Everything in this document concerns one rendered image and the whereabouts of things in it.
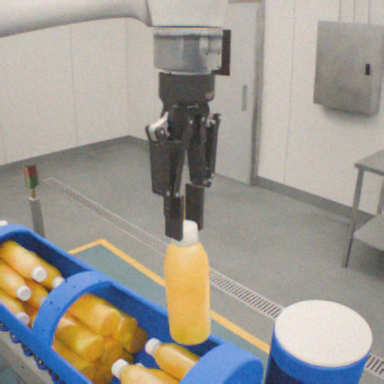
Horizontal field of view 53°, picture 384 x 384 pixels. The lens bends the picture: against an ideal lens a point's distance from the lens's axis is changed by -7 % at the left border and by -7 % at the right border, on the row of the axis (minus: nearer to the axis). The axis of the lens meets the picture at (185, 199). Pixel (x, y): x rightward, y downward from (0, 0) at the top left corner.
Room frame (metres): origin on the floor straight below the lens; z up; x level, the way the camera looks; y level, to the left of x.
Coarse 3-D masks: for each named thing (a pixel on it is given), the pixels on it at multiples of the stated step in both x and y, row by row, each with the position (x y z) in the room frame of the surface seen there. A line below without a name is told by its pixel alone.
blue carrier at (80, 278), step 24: (0, 240) 1.06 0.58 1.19; (24, 240) 1.12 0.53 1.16; (72, 264) 1.03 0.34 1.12; (72, 288) 0.76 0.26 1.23; (96, 288) 0.97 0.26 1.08; (120, 288) 0.80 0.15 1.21; (0, 312) 0.81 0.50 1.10; (48, 312) 0.71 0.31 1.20; (144, 312) 0.84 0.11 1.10; (24, 336) 0.73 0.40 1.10; (48, 336) 0.67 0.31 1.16; (168, 336) 0.78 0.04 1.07; (48, 360) 0.66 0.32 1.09; (144, 360) 0.78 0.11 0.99; (216, 360) 0.54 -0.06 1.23; (240, 360) 0.54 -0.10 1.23
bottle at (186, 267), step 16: (192, 240) 0.53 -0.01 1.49; (176, 256) 0.52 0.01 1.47; (192, 256) 0.52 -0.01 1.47; (176, 272) 0.51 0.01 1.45; (192, 272) 0.51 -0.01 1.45; (208, 272) 0.53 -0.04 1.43; (176, 288) 0.51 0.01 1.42; (192, 288) 0.51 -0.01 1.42; (208, 288) 0.53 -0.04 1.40; (176, 304) 0.51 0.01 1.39; (192, 304) 0.51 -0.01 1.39; (208, 304) 0.53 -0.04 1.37; (176, 320) 0.51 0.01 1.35; (192, 320) 0.51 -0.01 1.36; (208, 320) 0.53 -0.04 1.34; (176, 336) 0.51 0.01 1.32; (192, 336) 0.50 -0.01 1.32; (208, 336) 0.52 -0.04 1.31
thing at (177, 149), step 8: (184, 120) 0.52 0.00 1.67; (192, 120) 0.53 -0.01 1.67; (184, 128) 0.52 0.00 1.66; (192, 128) 0.53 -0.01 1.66; (168, 136) 0.54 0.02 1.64; (184, 136) 0.52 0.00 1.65; (176, 144) 0.52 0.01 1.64; (184, 144) 0.52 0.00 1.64; (176, 152) 0.52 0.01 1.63; (184, 152) 0.53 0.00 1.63; (176, 160) 0.52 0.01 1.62; (176, 168) 0.52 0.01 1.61; (176, 176) 0.52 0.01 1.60; (176, 184) 0.51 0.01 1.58; (176, 192) 0.51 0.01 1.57
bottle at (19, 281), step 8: (0, 264) 0.98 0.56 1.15; (0, 272) 0.94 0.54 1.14; (8, 272) 0.94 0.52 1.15; (16, 272) 0.95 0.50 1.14; (0, 280) 0.92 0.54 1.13; (8, 280) 0.91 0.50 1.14; (16, 280) 0.91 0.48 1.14; (24, 280) 0.93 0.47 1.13; (8, 288) 0.89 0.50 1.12; (16, 288) 0.89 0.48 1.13; (16, 296) 0.89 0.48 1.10
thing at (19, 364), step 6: (0, 342) 0.92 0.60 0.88; (0, 348) 0.91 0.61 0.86; (6, 348) 0.89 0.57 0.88; (0, 354) 0.91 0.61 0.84; (6, 354) 0.89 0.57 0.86; (12, 354) 0.87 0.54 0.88; (6, 360) 0.88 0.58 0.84; (12, 360) 0.86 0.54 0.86; (18, 360) 0.84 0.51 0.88; (12, 366) 0.85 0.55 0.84; (18, 366) 0.84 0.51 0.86; (24, 366) 0.82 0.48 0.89; (18, 372) 0.83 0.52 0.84; (24, 372) 0.81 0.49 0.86; (30, 372) 0.80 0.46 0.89; (24, 378) 0.81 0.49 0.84; (30, 378) 0.79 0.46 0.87; (36, 378) 0.78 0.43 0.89
